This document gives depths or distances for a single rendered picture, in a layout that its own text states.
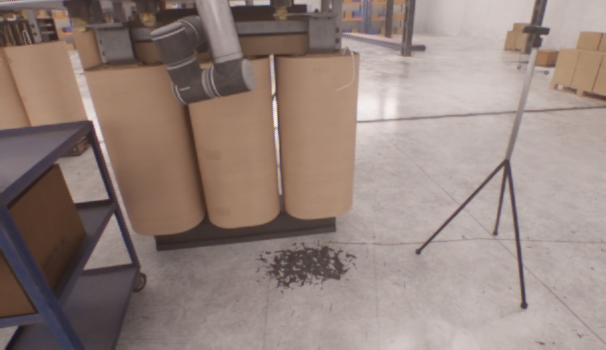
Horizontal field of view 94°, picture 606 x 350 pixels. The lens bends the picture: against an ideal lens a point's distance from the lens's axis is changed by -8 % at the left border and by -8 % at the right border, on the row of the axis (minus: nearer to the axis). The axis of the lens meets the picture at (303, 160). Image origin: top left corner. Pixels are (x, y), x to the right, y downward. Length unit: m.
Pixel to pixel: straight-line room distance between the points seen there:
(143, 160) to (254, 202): 0.58
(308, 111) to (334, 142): 0.21
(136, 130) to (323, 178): 0.94
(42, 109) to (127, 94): 2.25
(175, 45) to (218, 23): 0.15
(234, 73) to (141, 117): 0.64
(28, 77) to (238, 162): 2.57
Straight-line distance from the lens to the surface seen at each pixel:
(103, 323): 1.63
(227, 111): 1.46
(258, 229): 1.94
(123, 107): 1.56
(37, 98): 3.72
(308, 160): 1.57
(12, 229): 1.00
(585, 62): 6.97
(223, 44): 1.05
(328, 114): 1.51
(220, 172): 1.58
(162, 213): 1.76
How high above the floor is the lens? 1.25
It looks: 25 degrees down
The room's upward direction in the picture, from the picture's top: 2 degrees counter-clockwise
